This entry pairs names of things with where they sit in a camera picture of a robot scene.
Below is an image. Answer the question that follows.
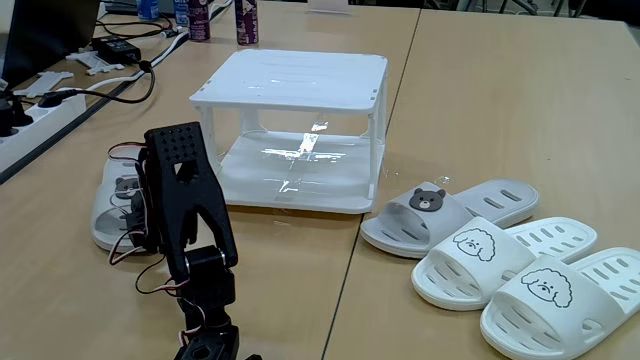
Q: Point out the grey bear slipper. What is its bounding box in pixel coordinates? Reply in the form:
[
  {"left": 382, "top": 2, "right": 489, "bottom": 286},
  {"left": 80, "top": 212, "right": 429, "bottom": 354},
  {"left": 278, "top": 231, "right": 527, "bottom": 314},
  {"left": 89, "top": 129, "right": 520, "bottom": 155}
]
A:
[
  {"left": 359, "top": 178, "right": 541, "bottom": 260},
  {"left": 91, "top": 144, "right": 151, "bottom": 254}
]

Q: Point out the white dog slipper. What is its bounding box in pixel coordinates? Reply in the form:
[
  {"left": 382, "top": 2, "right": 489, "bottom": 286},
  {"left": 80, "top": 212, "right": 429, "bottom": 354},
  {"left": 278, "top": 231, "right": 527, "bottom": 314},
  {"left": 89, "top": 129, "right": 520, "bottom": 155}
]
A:
[
  {"left": 411, "top": 215, "right": 599, "bottom": 312},
  {"left": 479, "top": 246, "right": 640, "bottom": 360}
]

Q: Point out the white two-shelf shoe rack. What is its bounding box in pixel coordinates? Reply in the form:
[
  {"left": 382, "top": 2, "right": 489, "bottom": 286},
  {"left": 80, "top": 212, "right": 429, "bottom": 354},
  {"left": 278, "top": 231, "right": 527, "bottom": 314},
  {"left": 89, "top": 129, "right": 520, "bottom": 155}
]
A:
[{"left": 188, "top": 48, "right": 390, "bottom": 215}]

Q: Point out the white power strip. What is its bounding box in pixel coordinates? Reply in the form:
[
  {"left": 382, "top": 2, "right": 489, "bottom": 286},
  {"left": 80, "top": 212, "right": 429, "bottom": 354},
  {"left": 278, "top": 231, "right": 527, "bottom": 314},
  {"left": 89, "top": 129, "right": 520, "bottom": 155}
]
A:
[{"left": 0, "top": 92, "right": 87, "bottom": 174}]

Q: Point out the black power plug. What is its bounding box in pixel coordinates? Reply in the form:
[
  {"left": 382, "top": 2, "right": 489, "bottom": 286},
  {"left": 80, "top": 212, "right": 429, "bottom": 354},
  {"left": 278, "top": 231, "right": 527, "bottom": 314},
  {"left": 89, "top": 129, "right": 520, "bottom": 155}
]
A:
[{"left": 0, "top": 89, "right": 35, "bottom": 139}]

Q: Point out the white flat plastic part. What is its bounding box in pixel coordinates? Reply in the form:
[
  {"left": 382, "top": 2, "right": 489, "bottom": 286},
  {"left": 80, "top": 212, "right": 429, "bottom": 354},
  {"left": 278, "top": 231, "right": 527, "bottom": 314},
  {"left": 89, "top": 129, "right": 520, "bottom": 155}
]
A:
[
  {"left": 12, "top": 70, "right": 75, "bottom": 99},
  {"left": 64, "top": 49, "right": 126, "bottom": 76}
]

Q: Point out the black power adapter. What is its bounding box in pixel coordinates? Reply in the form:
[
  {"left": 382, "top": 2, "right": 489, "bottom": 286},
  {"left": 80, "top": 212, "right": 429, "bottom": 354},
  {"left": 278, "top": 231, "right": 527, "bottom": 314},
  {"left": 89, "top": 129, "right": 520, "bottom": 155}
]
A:
[{"left": 91, "top": 35, "right": 143, "bottom": 65}]

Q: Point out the black laptop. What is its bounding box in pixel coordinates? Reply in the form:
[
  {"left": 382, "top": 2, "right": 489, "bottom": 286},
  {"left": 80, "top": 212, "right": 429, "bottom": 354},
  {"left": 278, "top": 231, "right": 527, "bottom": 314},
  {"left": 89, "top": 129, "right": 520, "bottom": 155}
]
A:
[{"left": 2, "top": 0, "right": 101, "bottom": 91}]

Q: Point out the purple drink can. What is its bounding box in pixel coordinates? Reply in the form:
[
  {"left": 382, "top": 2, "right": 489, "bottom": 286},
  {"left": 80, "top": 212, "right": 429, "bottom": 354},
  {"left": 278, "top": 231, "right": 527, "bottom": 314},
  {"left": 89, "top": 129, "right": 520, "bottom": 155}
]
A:
[
  {"left": 187, "top": 0, "right": 211, "bottom": 42},
  {"left": 234, "top": 0, "right": 260, "bottom": 46}
]

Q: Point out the chair base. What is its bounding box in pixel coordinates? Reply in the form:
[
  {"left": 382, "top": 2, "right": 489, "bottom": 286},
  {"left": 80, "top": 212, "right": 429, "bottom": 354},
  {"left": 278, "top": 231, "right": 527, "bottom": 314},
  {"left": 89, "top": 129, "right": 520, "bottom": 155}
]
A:
[{"left": 464, "top": 0, "right": 589, "bottom": 17}]

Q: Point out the black plug with cable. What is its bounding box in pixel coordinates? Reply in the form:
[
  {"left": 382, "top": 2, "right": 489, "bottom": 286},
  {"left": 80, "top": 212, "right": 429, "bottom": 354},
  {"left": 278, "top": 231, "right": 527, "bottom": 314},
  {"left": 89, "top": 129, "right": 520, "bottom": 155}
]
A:
[{"left": 37, "top": 59, "right": 157, "bottom": 109}]

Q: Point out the white cable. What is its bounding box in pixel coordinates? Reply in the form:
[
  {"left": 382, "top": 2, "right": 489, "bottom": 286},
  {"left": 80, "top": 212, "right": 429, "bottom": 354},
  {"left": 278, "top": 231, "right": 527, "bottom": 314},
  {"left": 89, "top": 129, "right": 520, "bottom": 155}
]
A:
[{"left": 57, "top": 27, "right": 191, "bottom": 94}]

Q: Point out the thin black cable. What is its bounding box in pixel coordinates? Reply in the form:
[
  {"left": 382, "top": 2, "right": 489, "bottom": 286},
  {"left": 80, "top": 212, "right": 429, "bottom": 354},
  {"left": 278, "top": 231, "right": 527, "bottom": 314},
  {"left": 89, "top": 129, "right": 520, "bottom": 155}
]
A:
[{"left": 94, "top": 13, "right": 176, "bottom": 41}]

